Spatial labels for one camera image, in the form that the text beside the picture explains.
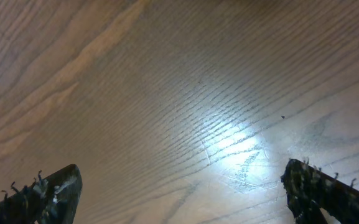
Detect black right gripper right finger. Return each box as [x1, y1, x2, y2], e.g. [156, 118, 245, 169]
[281, 159, 359, 223]

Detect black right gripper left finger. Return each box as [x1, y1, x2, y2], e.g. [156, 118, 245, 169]
[0, 164, 83, 224]

